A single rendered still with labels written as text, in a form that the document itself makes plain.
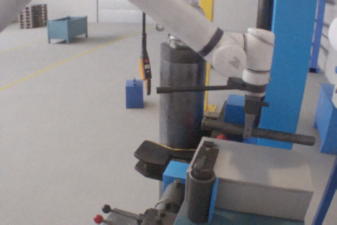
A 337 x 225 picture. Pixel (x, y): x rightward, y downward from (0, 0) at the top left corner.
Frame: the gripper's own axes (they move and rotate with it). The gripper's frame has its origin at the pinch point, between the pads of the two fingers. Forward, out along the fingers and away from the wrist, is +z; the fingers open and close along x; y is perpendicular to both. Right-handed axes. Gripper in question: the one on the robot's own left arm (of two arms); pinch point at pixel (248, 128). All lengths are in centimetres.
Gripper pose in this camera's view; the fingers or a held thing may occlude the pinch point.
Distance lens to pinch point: 101.7
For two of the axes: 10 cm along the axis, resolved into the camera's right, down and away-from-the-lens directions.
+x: 2.9, -3.4, 8.9
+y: 9.5, 1.5, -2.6
